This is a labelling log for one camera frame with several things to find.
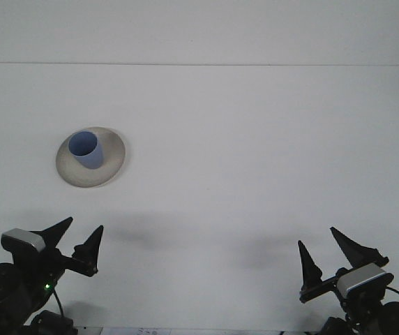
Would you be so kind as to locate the pale blue cup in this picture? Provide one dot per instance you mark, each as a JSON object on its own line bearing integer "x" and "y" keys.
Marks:
{"x": 88, "y": 153}

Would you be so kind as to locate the pale round plate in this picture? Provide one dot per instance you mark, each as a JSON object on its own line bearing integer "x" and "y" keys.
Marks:
{"x": 112, "y": 164}

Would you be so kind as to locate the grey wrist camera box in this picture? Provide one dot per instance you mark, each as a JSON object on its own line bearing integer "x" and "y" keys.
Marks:
{"x": 21, "y": 239}
{"x": 361, "y": 277}

